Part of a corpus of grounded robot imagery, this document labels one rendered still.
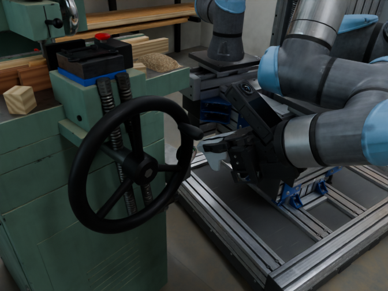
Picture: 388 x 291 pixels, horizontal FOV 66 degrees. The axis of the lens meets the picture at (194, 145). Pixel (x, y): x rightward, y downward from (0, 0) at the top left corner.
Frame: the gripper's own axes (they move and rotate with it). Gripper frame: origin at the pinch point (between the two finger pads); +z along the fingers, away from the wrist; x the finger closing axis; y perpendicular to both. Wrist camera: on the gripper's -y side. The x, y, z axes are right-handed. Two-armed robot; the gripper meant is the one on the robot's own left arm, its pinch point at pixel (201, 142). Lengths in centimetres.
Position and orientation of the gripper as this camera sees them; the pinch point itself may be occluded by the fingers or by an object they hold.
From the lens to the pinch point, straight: 59.5
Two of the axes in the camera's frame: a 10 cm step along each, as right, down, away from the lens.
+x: 6.8, -3.7, 6.3
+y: 3.4, 9.2, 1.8
